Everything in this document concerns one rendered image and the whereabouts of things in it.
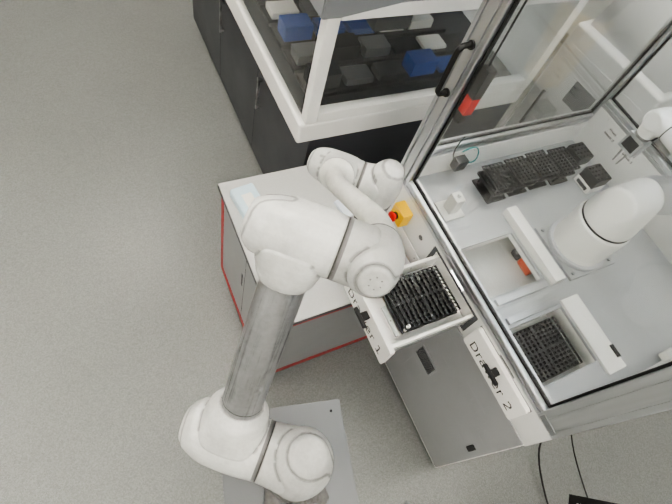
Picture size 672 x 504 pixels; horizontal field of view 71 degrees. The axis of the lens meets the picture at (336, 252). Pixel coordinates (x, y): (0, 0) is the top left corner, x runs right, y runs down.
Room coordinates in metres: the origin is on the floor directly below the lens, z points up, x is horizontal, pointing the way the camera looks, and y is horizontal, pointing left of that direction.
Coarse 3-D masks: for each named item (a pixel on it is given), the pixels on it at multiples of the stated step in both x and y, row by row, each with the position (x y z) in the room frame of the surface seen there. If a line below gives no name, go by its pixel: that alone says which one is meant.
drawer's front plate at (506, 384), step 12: (468, 336) 0.77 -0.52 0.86; (480, 336) 0.76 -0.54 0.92; (468, 348) 0.75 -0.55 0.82; (480, 348) 0.74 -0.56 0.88; (492, 348) 0.73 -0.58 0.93; (492, 360) 0.70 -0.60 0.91; (504, 372) 0.67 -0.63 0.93; (504, 384) 0.64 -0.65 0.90; (504, 396) 0.62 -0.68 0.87; (516, 396) 0.61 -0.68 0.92; (504, 408) 0.60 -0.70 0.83; (516, 408) 0.59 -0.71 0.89; (528, 408) 0.59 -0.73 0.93
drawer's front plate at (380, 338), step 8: (344, 288) 0.78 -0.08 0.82; (360, 296) 0.72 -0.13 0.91; (352, 304) 0.73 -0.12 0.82; (360, 304) 0.71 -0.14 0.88; (368, 304) 0.70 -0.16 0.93; (360, 312) 0.70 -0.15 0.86; (368, 312) 0.68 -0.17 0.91; (368, 320) 0.67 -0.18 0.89; (376, 320) 0.66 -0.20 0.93; (368, 328) 0.65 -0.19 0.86; (376, 328) 0.64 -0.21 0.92; (368, 336) 0.64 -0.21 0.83; (376, 336) 0.63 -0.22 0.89; (384, 336) 0.62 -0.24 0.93; (376, 344) 0.61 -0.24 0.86; (384, 344) 0.60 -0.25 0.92; (376, 352) 0.60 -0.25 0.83; (384, 352) 0.59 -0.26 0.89; (392, 352) 0.58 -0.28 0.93; (384, 360) 0.57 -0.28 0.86
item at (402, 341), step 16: (432, 256) 1.00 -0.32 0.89; (448, 272) 0.96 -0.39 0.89; (384, 304) 0.77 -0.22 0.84; (464, 304) 0.87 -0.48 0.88; (384, 320) 0.72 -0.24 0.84; (448, 320) 0.81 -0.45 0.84; (464, 320) 0.81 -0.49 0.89; (400, 336) 0.68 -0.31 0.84; (416, 336) 0.68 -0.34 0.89; (432, 336) 0.73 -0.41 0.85
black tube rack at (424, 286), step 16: (416, 272) 0.91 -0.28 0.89; (432, 272) 0.94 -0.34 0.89; (400, 288) 0.82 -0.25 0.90; (416, 288) 0.84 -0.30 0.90; (432, 288) 0.87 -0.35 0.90; (448, 288) 0.89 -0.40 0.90; (400, 304) 0.76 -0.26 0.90; (416, 304) 0.80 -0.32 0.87; (432, 304) 0.81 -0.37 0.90; (448, 304) 0.83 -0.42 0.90; (416, 320) 0.73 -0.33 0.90; (432, 320) 0.77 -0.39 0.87
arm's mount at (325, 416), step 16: (336, 400) 0.42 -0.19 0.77; (272, 416) 0.30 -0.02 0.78; (288, 416) 0.32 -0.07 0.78; (304, 416) 0.34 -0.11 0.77; (320, 416) 0.36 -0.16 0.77; (336, 416) 0.38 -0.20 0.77; (336, 432) 0.33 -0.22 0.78; (336, 448) 0.29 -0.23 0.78; (336, 464) 0.25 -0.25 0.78; (224, 480) 0.10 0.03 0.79; (240, 480) 0.11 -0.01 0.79; (336, 480) 0.21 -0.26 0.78; (352, 480) 0.23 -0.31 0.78; (224, 496) 0.06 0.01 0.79; (240, 496) 0.08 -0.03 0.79; (256, 496) 0.09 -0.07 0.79; (336, 496) 0.17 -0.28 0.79; (352, 496) 0.19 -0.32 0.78
